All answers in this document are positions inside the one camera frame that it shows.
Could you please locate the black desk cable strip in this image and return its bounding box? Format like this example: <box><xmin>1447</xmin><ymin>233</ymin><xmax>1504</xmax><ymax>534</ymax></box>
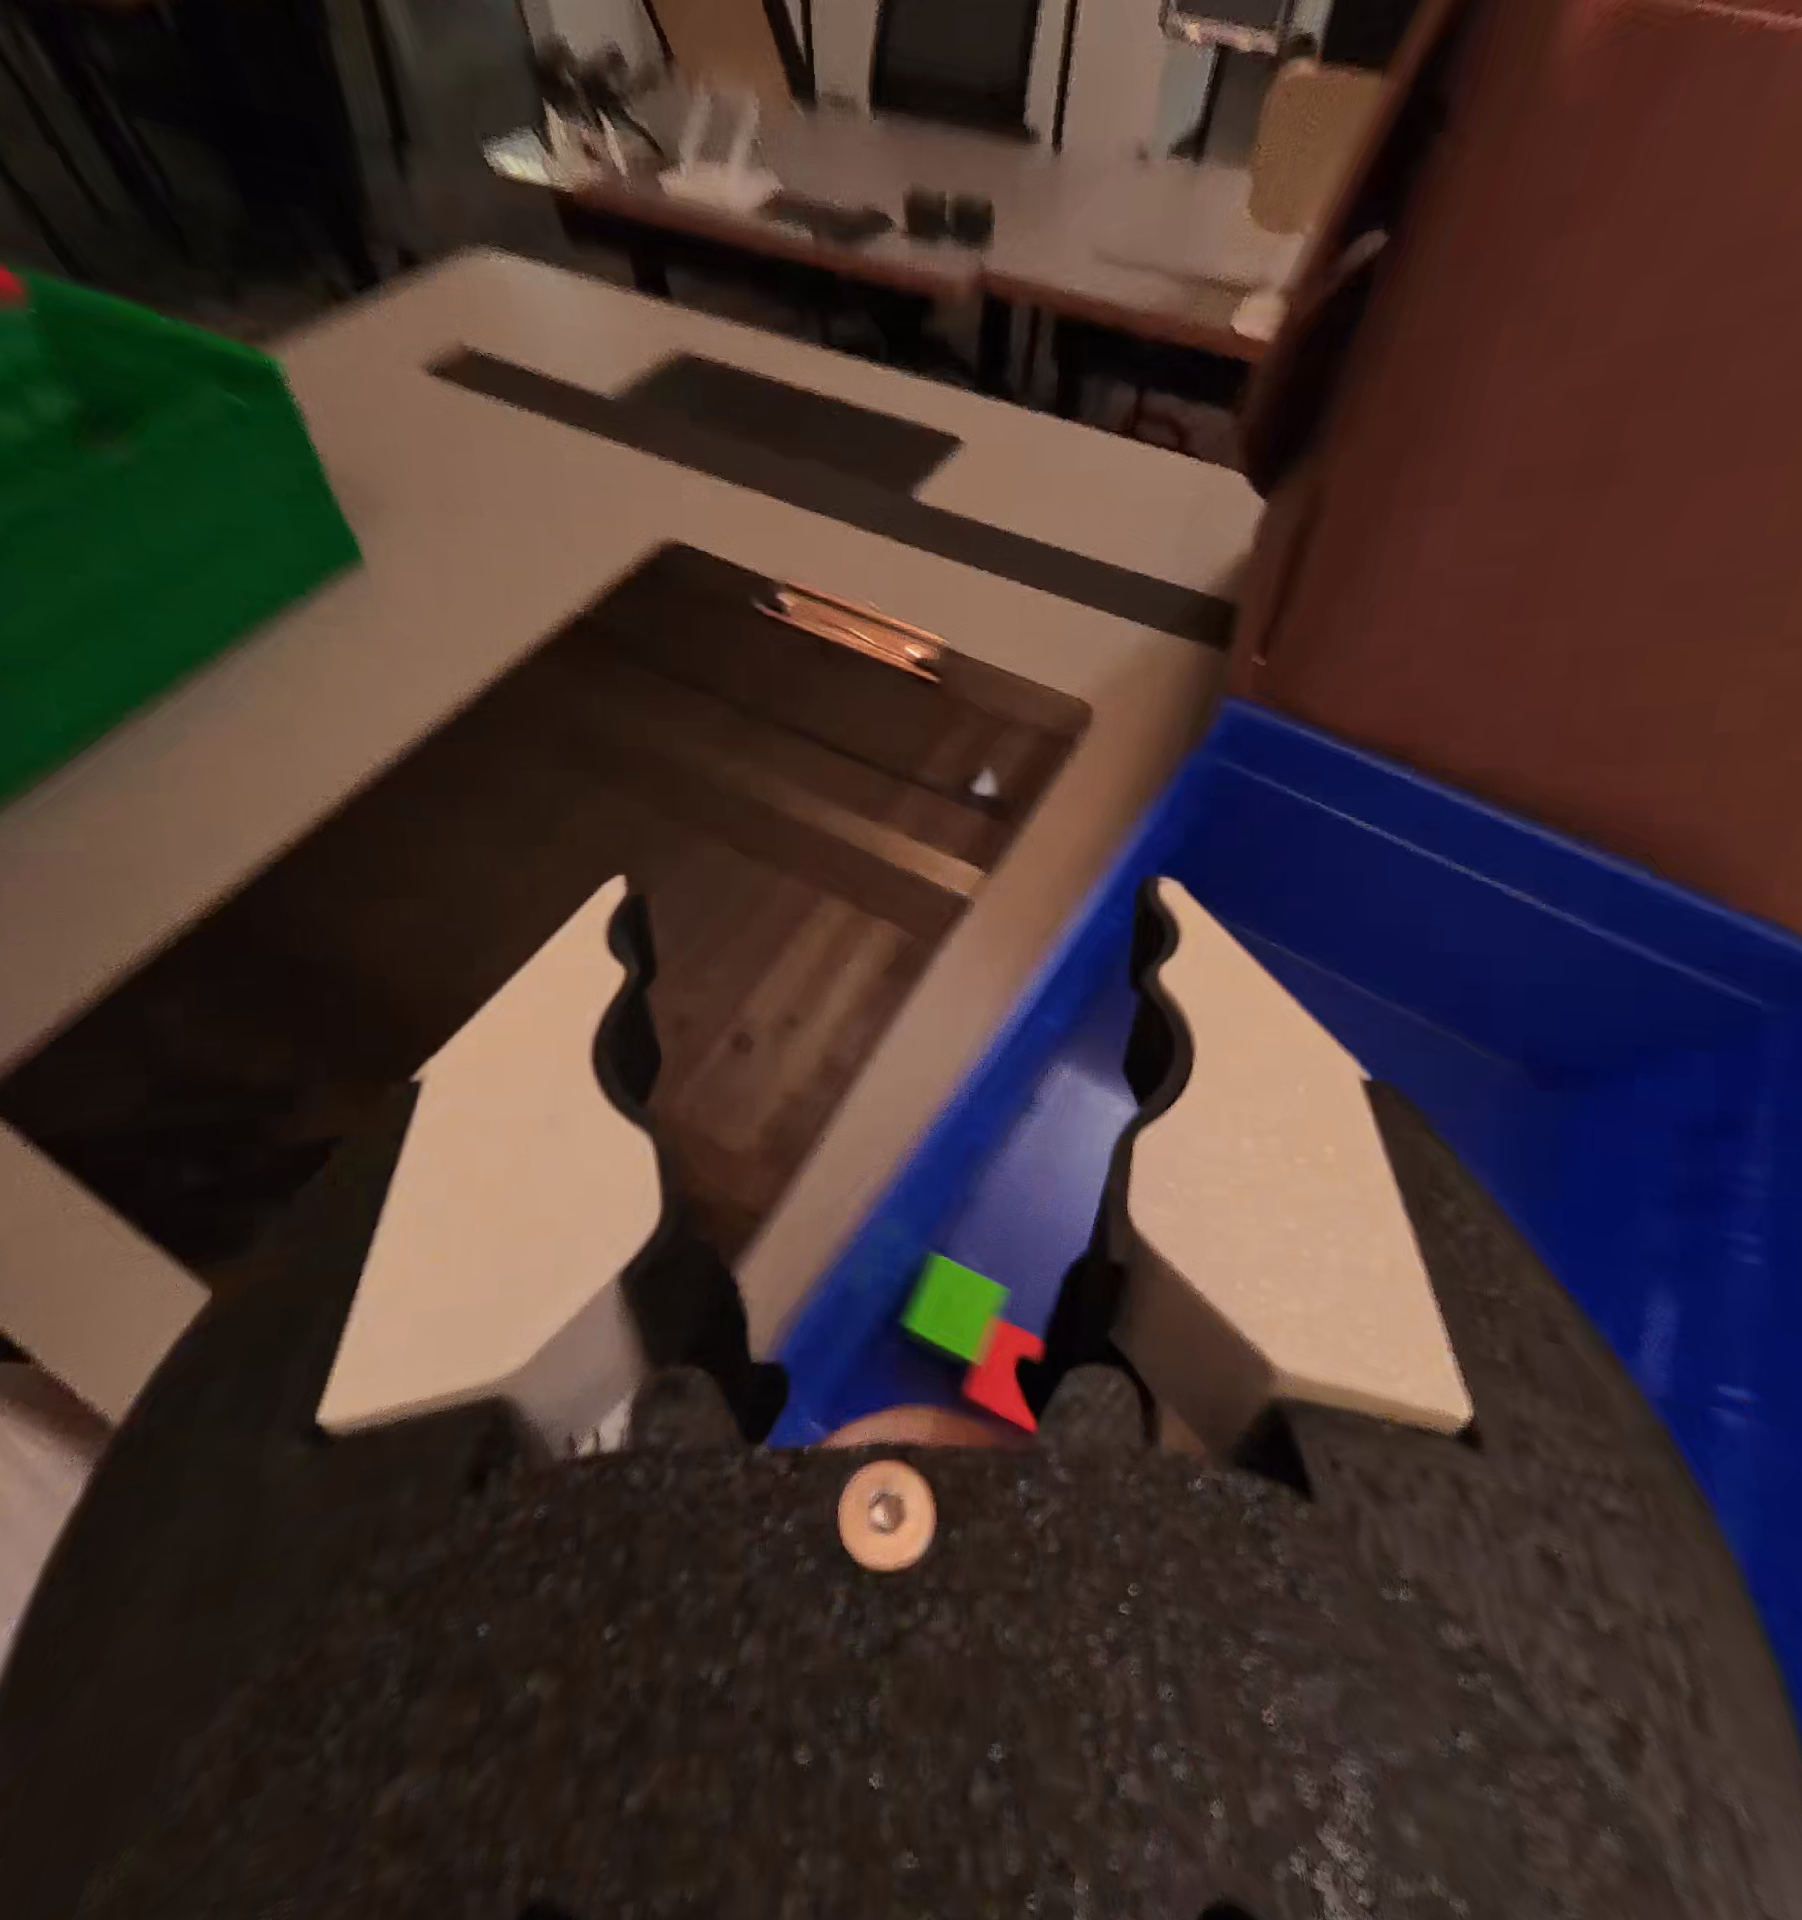
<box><xmin>429</xmin><ymin>349</ymin><xmax>1242</xmax><ymax>651</ymax></box>

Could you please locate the dark mirror board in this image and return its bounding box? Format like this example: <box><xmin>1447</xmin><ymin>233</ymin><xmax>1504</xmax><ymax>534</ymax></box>
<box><xmin>0</xmin><ymin>543</ymin><xmax>1093</xmax><ymax>1278</ymax></box>

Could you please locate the background work table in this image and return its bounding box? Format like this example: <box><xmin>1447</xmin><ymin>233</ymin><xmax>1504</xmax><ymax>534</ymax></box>
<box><xmin>486</xmin><ymin>90</ymin><xmax>1292</xmax><ymax>363</ymax></box>

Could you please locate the green plastic crate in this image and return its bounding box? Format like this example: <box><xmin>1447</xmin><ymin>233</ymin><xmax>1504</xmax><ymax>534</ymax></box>
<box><xmin>0</xmin><ymin>238</ymin><xmax>363</xmax><ymax>844</ymax></box>

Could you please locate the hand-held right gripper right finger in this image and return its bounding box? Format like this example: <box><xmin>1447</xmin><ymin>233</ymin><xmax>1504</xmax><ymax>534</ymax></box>
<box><xmin>1052</xmin><ymin>876</ymin><xmax>1478</xmax><ymax>1451</ymax></box>

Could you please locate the red toy block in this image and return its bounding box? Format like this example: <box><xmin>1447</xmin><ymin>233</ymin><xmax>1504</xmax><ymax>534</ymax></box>
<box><xmin>962</xmin><ymin>1320</ymin><xmax>1049</xmax><ymax>1430</ymax></box>

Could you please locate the green toy block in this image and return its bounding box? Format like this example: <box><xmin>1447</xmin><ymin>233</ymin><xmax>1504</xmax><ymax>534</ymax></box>
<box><xmin>900</xmin><ymin>1258</ymin><xmax>1009</xmax><ymax>1364</ymax></box>

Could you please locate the metal board clip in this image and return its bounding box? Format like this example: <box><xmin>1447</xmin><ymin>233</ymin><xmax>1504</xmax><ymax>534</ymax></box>
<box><xmin>750</xmin><ymin>584</ymin><xmax>948</xmax><ymax>684</ymax></box>

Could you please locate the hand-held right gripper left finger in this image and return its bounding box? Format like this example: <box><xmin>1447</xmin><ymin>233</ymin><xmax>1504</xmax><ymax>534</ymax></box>
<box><xmin>318</xmin><ymin>876</ymin><xmax>763</xmax><ymax>1451</ymax></box>

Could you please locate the blue plastic bin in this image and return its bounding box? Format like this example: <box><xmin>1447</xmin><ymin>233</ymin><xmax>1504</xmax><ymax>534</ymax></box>
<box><xmin>767</xmin><ymin>697</ymin><xmax>1802</xmax><ymax>1877</ymax></box>

